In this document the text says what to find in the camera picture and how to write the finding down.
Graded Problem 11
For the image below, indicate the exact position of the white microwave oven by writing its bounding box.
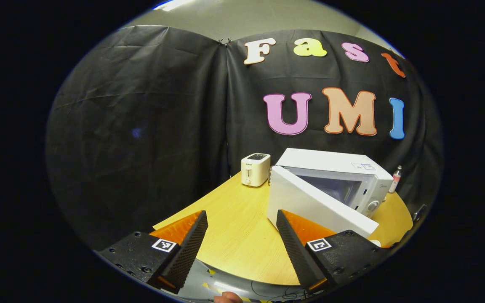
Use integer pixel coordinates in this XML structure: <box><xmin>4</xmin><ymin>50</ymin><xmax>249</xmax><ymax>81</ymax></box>
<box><xmin>266</xmin><ymin>147</ymin><xmax>395</xmax><ymax>239</ymax></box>

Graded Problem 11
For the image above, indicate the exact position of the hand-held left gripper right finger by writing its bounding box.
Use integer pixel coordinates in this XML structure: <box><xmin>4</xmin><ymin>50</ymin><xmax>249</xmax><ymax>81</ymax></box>
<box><xmin>276</xmin><ymin>209</ymin><xmax>389</xmax><ymax>292</ymax></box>

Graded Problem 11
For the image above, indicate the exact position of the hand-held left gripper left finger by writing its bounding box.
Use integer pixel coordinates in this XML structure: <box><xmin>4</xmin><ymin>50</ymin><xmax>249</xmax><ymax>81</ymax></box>
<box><xmin>99</xmin><ymin>210</ymin><xmax>209</xmax><ymax>295</ymax></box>

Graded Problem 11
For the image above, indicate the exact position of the black backdrop cloth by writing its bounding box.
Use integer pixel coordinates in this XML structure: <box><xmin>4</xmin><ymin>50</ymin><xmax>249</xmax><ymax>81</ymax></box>
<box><xmin>45</xmin><ymin>24</ymin><xmax>443</xmax><ymax>253</ymax></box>

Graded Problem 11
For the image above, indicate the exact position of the small bottle with pink label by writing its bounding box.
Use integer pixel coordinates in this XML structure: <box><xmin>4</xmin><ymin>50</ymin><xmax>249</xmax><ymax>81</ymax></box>
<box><xmin>389</xmin><ymin>165</ymin><xmax>403</xmax><ymax>194</ymax></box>

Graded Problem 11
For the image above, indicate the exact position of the white toaster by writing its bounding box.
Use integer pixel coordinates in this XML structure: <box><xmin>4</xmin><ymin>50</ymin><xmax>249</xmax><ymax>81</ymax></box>
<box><xmin>240</xmin><ymin>153</ymin><xmax>272</xmax><ymax>188</ymax></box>

